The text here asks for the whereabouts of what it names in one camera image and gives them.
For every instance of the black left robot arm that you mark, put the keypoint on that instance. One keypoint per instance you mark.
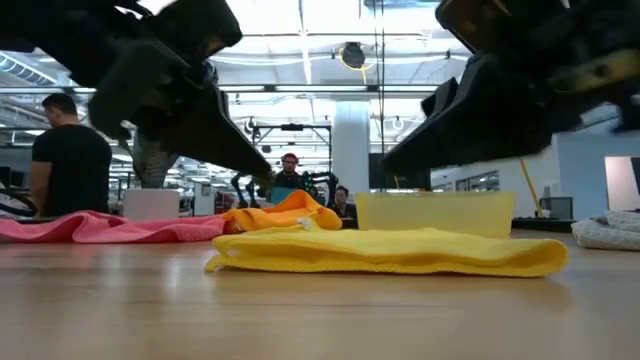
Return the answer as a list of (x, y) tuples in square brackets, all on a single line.
[(50, 12)]

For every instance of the black display screen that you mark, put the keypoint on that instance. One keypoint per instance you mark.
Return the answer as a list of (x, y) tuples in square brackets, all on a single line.
[(400, 182)]

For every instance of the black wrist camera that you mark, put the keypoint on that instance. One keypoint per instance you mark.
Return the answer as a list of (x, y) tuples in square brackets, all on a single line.
[(480, 22), (200, 25)]

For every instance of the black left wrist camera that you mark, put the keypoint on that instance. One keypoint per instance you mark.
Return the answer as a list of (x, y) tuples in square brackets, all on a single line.
[(200, 25)]

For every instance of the white square pillar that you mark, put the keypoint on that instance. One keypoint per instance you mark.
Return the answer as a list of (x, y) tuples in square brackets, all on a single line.
[(350, 145)]

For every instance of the snake plant in white pot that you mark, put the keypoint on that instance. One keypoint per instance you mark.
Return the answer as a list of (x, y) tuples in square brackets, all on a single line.
[(150, 202)]

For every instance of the grey microfiber towel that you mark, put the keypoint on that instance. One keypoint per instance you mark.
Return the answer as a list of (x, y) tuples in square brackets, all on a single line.
[(610, 232)]

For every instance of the round black ceiling lamp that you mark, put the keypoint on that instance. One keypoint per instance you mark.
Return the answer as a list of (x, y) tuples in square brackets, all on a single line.
[(353, 55)]

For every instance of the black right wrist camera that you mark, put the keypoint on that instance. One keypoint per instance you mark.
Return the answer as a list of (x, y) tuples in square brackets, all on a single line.
[(480, 22)]

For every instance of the small dark monitor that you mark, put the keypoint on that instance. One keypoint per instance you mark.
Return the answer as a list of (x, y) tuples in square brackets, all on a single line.
[(556, 207)]

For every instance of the person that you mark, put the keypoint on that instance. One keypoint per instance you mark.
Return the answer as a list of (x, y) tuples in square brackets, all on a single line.
[(72, 165), (289, 175), (342, 202)]

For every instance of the yellow translucent plastic bin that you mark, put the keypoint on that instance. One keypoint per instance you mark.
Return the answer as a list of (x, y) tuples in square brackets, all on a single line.
[(435, 212)]

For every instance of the orange microfiber towel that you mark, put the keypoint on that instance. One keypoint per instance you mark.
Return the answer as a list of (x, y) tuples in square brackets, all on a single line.
[(290, 210)]

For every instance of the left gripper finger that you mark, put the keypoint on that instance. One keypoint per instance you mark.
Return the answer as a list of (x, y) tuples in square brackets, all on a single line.
[(140, 85), (215, 135)]

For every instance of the yellow microfiber towel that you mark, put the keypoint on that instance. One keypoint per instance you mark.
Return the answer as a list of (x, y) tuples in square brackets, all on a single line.
[(390, 252)]

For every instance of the pink microfiber towel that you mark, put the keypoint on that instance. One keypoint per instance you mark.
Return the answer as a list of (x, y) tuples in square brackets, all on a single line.
[(110, 227)]

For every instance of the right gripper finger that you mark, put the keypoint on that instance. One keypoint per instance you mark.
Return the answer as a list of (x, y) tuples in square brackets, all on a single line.
[(440, 95), (480, 125)]

